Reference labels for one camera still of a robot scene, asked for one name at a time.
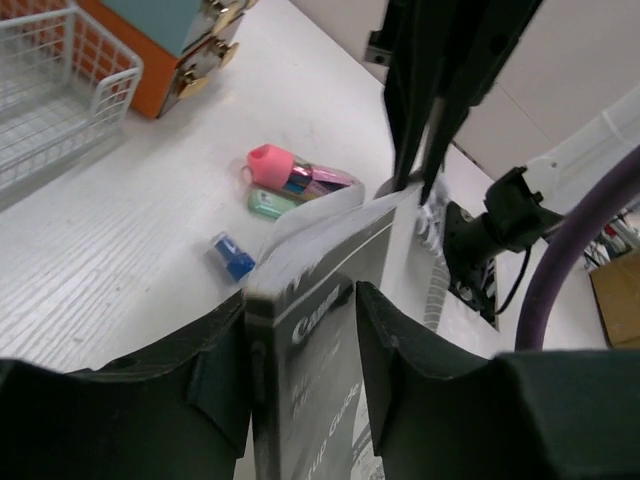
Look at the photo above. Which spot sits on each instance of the pink capped marker tube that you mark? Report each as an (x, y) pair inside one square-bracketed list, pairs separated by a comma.
[(282, 171)]

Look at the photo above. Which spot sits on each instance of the teal orange drawer box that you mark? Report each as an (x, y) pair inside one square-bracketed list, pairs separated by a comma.
[(179, 43)]

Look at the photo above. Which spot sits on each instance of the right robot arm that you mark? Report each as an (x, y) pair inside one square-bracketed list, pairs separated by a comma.
[(529, 200)]

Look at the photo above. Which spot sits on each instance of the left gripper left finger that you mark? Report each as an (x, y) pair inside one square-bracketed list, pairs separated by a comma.
[(178, 408)]

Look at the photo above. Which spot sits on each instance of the green highlighter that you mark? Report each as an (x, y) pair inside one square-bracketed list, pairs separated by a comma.
[(268, 204)]

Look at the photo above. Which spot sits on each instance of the white wire desk organizer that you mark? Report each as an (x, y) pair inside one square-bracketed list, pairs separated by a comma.
[(66, 84)]

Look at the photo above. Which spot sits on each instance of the cardboard box background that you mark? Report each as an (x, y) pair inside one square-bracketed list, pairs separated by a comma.
[(616, 290)]

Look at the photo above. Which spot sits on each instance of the grey spiral setup guide booklet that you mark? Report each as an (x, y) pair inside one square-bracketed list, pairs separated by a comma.
[(310, 417)]

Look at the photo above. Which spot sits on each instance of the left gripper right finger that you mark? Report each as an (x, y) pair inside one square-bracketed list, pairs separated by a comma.
[(437, 411)]

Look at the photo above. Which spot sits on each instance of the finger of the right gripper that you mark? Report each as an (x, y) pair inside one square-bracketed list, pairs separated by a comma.
[(483, 35), (423, 45)]

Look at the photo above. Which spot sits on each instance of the clear bottle blue cap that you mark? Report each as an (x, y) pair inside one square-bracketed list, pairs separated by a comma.
[(226, 254)]

